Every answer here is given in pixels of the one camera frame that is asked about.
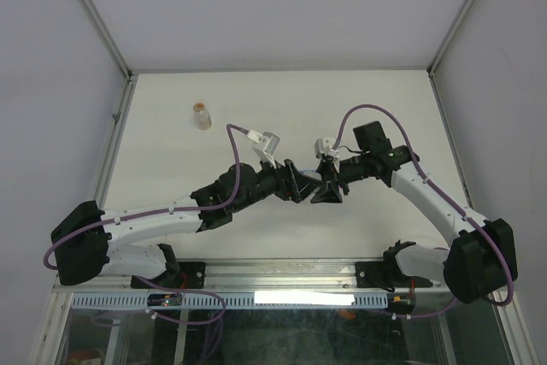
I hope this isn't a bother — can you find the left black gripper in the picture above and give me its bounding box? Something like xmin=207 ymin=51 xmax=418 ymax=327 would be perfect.
xmin=232 ymin=152 xmax=321 ymax=214

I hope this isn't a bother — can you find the blue weekly pill organizer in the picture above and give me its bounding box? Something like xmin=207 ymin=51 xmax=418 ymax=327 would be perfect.
xmin=301 ymin=169 xmax=321 ymax=179

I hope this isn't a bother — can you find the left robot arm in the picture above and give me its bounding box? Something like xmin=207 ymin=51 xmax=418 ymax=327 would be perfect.
xmin=50 ymin=160 xmax=321 ymax=287

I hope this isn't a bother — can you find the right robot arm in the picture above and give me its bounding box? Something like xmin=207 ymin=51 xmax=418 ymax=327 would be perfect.
xmin=311 ymin=121 xmax=518 ymax=303

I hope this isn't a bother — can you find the small clear orange-capped vial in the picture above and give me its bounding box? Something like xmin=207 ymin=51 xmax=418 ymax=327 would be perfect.
xmin=192 ymin=102 xmax=212 ymax=130

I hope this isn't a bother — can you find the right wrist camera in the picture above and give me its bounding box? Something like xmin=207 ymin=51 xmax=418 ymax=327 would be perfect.
xmin=314 ymin=138 xmax=338 ymax=160

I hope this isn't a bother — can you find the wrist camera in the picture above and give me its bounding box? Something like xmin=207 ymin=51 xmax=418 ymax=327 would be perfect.
xmin=314 ymin=138 xmax=338 ymax=160
xmin=246 ymin=130 xmax=280 ymax=168

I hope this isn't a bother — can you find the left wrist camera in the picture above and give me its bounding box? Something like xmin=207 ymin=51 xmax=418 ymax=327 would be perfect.
xmin=246 ymin=130 xmax=280 ymax=168

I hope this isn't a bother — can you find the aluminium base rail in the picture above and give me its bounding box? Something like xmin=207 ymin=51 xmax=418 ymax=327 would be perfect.
xmin=91 ymin=257 xmax=454 ymax=293

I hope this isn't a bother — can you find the white slotted cable duct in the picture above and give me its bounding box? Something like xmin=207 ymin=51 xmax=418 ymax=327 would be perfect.
xmin=72 ymin=291 xmax=388 ymax=311

